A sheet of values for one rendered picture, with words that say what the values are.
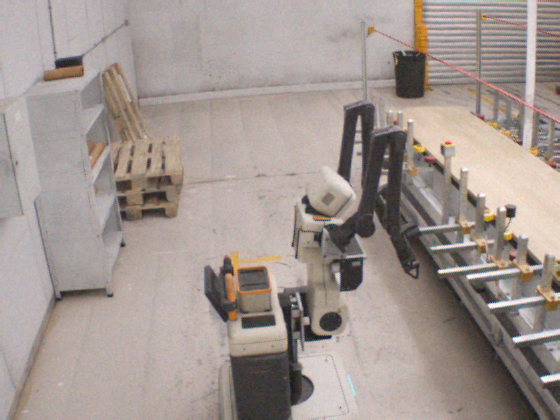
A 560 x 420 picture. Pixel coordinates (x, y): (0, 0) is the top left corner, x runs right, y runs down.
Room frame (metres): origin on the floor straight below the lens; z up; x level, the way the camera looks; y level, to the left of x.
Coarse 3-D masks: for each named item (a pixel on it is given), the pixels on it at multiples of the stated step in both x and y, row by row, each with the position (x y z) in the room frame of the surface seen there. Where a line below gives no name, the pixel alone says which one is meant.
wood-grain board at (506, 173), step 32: (416, 128) 4.81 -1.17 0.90; (448, 128) 4.77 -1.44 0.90; (480, 128) 4.75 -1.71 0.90; (480, 160) 3.96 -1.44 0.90; (512, 160) 3.93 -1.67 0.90; (480, 192) 3.39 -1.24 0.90; (512, 192) 3.35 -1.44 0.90; (544, 192) 3.32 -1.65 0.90; (512, 224) 2.91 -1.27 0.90; (544, 224) 2.88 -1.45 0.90
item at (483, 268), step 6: (486, 264) 2.57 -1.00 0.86; (492, 264) 2.56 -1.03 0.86; (510, 264) 2.55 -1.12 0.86; (438, 270) 2.55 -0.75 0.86; (444, 270) 2.55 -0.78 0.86; (450, 270) 2.54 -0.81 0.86; (456, 270) 2.54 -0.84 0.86; (462, 270) 2.53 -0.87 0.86; (468, 270) 2.54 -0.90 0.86; (474, 270) 2.54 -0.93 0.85; (480, 270) 2.54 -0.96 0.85; (486, 270) 2.54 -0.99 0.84; (492, 270) 2.55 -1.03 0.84; (438, 276) 2.53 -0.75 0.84; (444, 276) 2.53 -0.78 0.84; (450, 276) 2.53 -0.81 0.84
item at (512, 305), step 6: (558, 294) 2.07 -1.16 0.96; (516, 300) 2.06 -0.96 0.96; (522, 300) 2.06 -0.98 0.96; (528, 300) 2.05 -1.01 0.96; (534, 300) 2.05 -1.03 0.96; (540, 300) 2.05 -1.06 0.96; (492, 306) 2.04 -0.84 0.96; (498, 306) 2.03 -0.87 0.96; (504, 306) 2.03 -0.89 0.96; (510, 306) 2.04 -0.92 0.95; (516, 306) 2.04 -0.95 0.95; (522, 306) 2.04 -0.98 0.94; (528, 306) 2.04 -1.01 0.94; (534, 306) 2.04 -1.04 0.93; (492, 312) 2.03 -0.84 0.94; (498, 312) 2.03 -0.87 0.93
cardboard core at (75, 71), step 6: (72, 66) 4.54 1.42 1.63; (78, 66) 4.54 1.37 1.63; (48, 72) 4.50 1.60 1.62; (54, 72) 4.50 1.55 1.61; (60, 72) 4.50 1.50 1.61; (66, 72) 4.50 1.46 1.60; (72, 72) 4.51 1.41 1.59; (78, 72) 4.51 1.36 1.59; (48, 78) 4.50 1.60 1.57; (54, 78) 4.50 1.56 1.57; (60, 78) 4.51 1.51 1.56; (66, 78) 4.52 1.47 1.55
